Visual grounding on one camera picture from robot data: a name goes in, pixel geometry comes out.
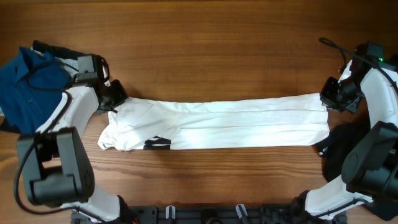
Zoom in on black garment pile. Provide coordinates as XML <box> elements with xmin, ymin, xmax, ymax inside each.
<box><xmin>315</xmin><ymin>54</ymin><xmax>398</xmax><ymax>222</ymax></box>

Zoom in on folded black garment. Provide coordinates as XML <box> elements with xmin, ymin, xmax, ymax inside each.
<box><xmin>1</xmin><ymin>40</ymin><xmax>109</xmax><ymax>134</ymax></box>

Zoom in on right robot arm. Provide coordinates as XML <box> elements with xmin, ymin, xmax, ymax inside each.
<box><xmin>289</xmin><ymin>68</ymin><xmax>397</xmax><ymax>223</ymax></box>

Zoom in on folded blue shirt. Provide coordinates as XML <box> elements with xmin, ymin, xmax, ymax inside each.
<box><xmin>1</xmin><ymin>47</ymin><xmax>71</xmax><ymax>134</ymax></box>

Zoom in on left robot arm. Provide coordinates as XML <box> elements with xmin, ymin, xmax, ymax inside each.
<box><xmin>13</xmin><ymin>78</ymin><xmax>137</xmax><ymax>223</ymax></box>

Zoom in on white polo shirt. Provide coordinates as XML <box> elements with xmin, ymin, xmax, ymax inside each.
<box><xmin>98</xmin><ymin>93</ymin><xmax>330</xmax><ymax>151</ymax></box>

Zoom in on folded light denim jeans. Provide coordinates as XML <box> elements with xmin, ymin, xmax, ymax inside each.
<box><xmin>30</xmin><ymin>46</ymin><xmax>78</xmax><ymax>78</ymax></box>

